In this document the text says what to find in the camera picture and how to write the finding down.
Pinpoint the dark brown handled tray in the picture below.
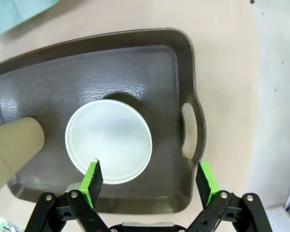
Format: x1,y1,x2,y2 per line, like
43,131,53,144
0,28,206,215

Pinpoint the white bowl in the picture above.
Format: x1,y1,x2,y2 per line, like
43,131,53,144
65,99,153,186

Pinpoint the brown tall cup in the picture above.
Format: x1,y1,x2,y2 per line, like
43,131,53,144
0,116,45,201

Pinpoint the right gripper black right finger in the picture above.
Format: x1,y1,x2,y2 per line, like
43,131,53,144
187,161,273,232

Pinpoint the teal cloth mat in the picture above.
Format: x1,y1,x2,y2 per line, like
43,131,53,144
0,0,60,41

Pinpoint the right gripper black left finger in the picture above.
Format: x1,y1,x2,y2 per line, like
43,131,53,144
24,160,109,232

